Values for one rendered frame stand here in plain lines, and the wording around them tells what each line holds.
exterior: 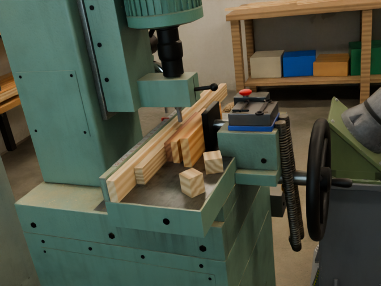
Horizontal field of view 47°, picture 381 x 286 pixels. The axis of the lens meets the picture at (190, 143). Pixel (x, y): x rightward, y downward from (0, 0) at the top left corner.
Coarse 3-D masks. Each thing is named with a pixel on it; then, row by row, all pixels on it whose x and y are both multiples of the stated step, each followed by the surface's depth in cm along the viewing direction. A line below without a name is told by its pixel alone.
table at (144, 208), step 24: (216, 144) 107; (168, 168) 98; (144, 192) 89; (168, 192) 88; (216, 192) 88; (120, 216) 88; (144, 216) 86; (168, 216) 83; (192, 216) 81; (216, 216) 88
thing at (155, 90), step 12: (192, 72) 107; (144, 84) 106; (156, 84) 105; (168, 84) 103; (180, 84) 102; (192, 84) 104; (144, 96) 107; (156, 96) 106; (168, 96) 105; (180, 96) 104; (192, 96) 104; (180, 108) 108
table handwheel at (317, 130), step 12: (324, 120) 99; (312, 132) 95; (324, 132) 96; (312, 144) 92; (324, 144) 108; (312, 156) 91; (324, 156) 106; (312, 168) 90; (324, 168) 101; (300, 180) 103; (312, 180) 90; (324, 180) 100; (312, 192) 90; (324, 192) 113; (312, 204) 90; (324, 204) 112; (312, 216) 91; (324, 216) 109; (312, 228) 93; (324, 228) 106
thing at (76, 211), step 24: (48, 192) 117; (72, 192) 115; (96, 192) 113; (240, 192) 105; (24, 216) 114; (48, 216) 111; (72, 216) 107; (96, 216) 104; (240, 216) 105; (96, 240) 108; (120, 240) 105; (144, 240) 102; (168, 240) 99; (192, 240) 96; (216, 240) 94
